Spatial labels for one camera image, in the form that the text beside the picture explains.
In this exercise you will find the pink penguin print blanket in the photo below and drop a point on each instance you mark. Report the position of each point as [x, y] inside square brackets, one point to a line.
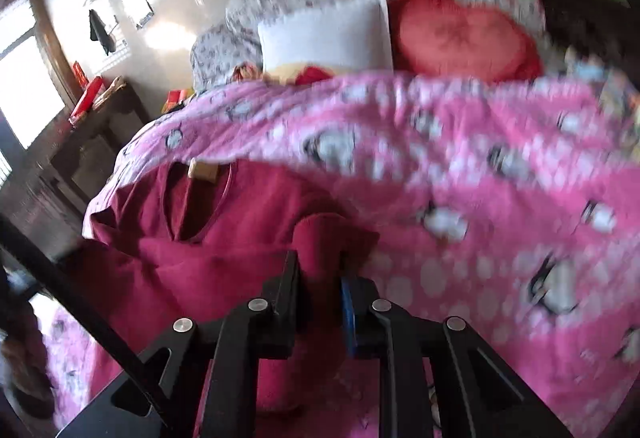
[450, 198]

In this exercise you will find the red box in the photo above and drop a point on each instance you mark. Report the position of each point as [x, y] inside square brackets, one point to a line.
[87, 96]

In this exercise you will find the red round cushion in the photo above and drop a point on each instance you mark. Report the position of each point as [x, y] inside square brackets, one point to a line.
[462, 38]

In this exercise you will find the dark hanging cloth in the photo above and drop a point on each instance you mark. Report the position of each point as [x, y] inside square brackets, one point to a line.
[101, 32]

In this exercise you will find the dark wooden headboard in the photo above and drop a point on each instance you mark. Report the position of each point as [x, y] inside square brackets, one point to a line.
[585, 13]

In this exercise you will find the window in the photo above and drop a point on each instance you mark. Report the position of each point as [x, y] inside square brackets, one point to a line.
[25, 68]

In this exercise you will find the dark wooden side table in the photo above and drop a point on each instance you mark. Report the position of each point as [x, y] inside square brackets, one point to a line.
[87, 138]

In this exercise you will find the dark red shirt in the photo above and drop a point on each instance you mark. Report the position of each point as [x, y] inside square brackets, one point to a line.
[210, 243]

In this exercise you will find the white pillow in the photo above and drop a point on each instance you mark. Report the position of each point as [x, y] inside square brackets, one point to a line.
[327, 36]

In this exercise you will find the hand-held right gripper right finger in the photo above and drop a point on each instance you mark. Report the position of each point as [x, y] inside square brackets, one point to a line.
[350, 318]

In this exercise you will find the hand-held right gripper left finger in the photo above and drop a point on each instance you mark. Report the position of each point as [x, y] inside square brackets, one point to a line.
[287, 303]

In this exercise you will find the yellow and red plush toy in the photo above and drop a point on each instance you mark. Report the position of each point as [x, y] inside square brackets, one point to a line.
[295, 72]

